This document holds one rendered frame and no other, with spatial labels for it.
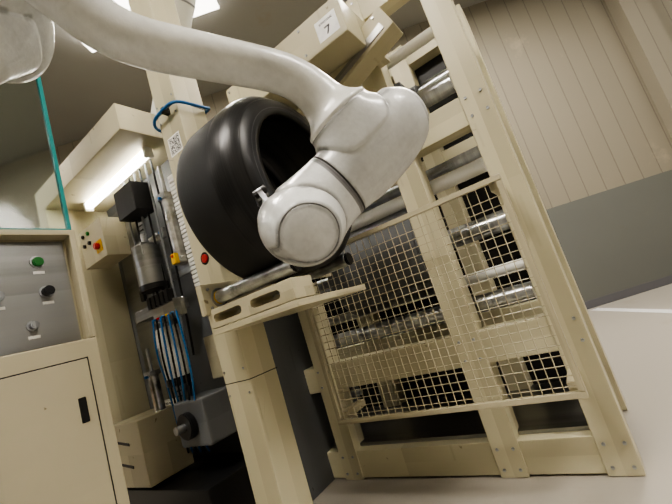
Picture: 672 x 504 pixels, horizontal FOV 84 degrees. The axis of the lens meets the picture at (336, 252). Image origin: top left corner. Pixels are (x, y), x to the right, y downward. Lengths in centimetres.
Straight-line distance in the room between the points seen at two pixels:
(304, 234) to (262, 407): 98
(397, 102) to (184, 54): 27
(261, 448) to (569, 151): 432
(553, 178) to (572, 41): 163
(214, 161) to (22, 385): 81
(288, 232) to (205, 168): 67
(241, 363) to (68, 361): 51
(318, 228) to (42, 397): 110
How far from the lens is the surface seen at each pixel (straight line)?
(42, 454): 138
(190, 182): 111
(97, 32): 59
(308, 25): 158
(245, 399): 136
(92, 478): 143
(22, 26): 78
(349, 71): 158
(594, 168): 494
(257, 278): 110
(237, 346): 132
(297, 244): 42
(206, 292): 124
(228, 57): 54
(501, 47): 521
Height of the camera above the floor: 74
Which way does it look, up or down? 9 degrees up
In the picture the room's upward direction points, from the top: 18 degrees counter-clockwise
